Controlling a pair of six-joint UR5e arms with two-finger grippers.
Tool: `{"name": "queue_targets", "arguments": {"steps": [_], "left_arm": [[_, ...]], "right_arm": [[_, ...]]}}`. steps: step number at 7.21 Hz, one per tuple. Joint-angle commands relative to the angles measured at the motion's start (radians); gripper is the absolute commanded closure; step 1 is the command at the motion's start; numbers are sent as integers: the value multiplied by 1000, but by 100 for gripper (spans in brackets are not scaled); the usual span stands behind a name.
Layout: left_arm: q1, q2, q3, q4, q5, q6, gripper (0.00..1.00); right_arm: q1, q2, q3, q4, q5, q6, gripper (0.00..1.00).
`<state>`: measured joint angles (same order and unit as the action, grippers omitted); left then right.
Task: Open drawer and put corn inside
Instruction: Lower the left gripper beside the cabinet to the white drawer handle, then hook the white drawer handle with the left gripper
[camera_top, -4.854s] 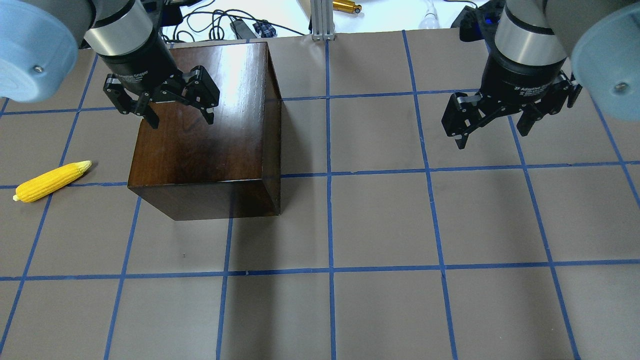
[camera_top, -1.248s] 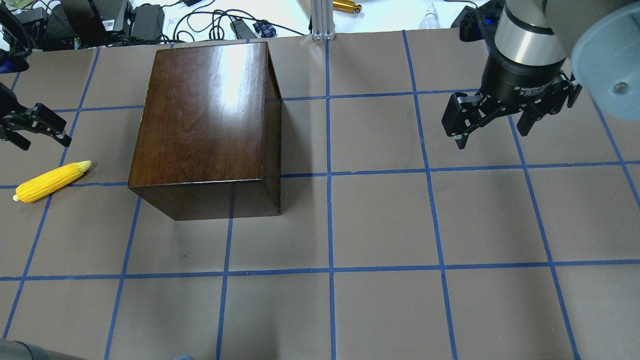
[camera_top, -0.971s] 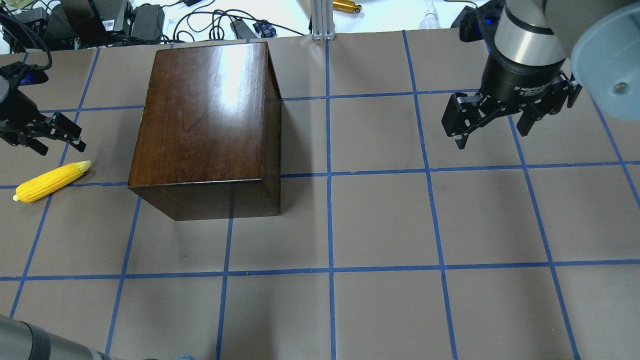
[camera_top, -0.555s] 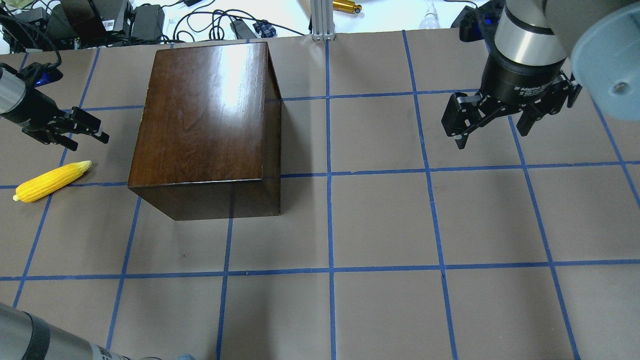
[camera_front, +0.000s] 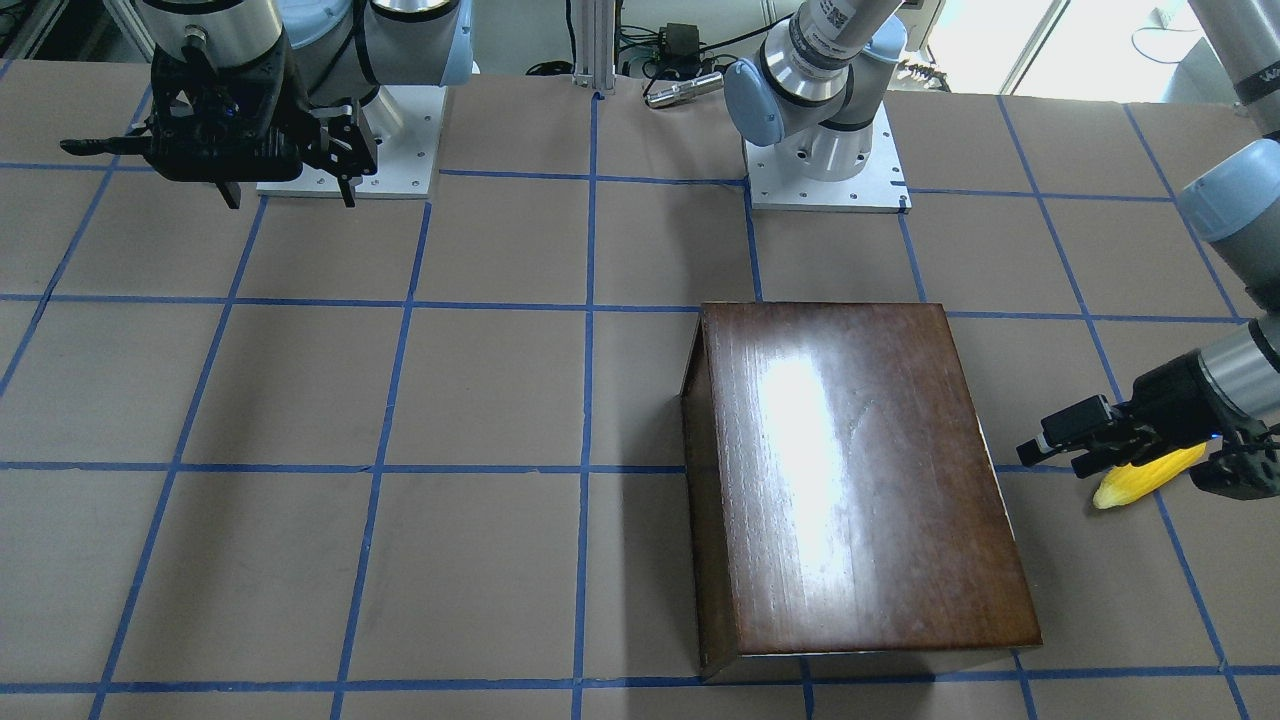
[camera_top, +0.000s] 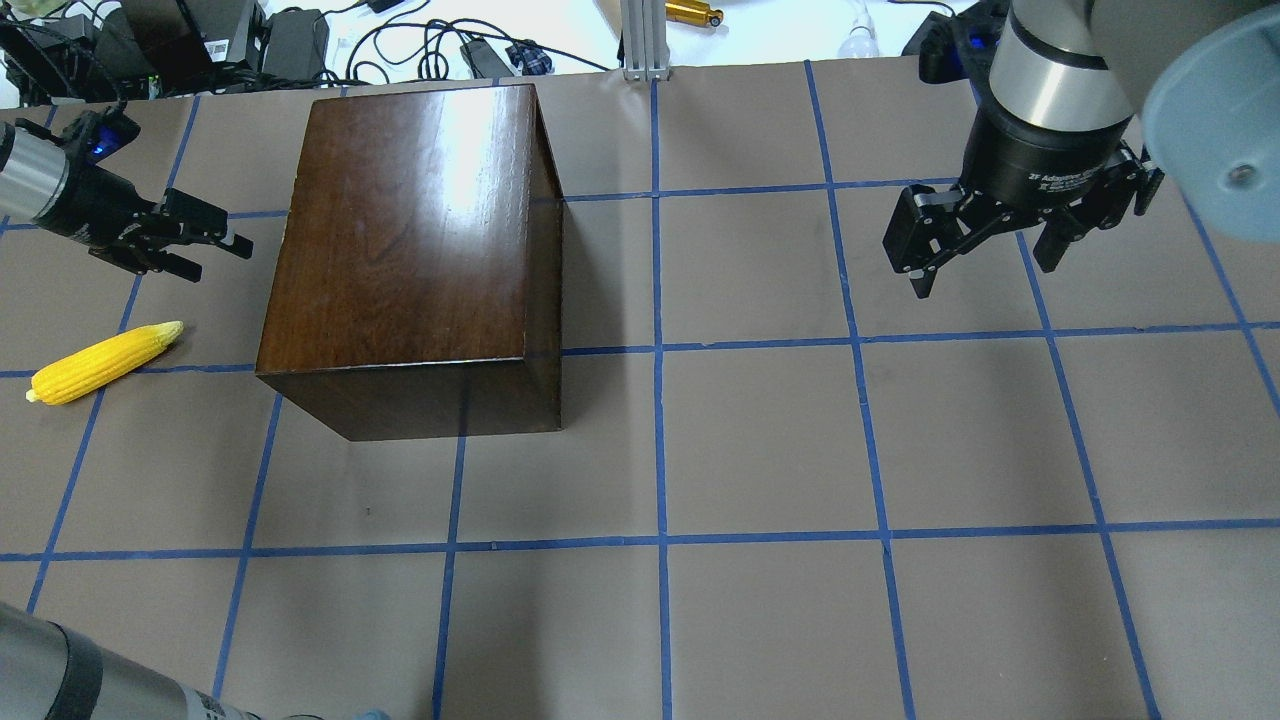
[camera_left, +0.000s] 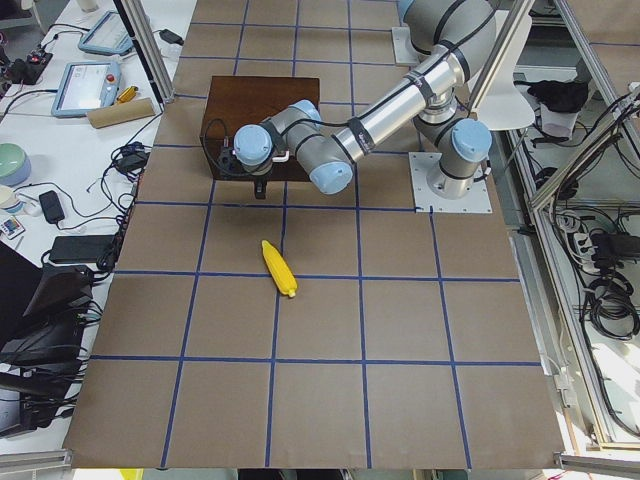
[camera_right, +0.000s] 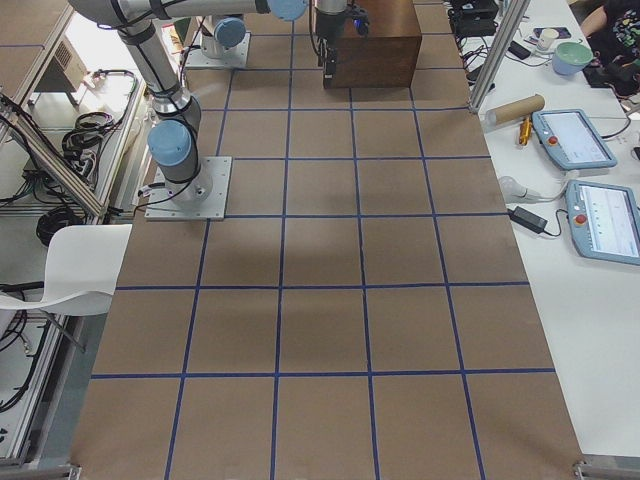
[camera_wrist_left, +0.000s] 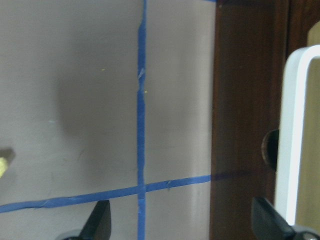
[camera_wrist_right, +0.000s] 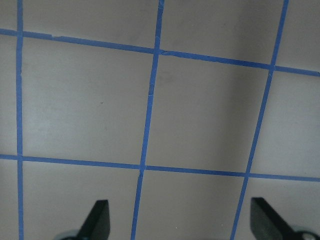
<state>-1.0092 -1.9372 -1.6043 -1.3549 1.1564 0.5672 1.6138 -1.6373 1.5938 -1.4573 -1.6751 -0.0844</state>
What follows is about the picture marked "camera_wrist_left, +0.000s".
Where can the yellow corn cob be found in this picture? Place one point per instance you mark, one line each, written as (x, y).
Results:
(4, 165)

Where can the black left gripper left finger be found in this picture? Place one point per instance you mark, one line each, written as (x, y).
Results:
(99, 224)

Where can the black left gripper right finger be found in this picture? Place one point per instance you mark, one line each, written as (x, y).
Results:
(267, 223)

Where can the white drawer with wood front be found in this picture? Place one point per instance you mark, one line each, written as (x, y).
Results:
(297, 186)

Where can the dark wooden drawer cabinet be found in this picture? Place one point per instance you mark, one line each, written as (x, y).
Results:
(253, 39)

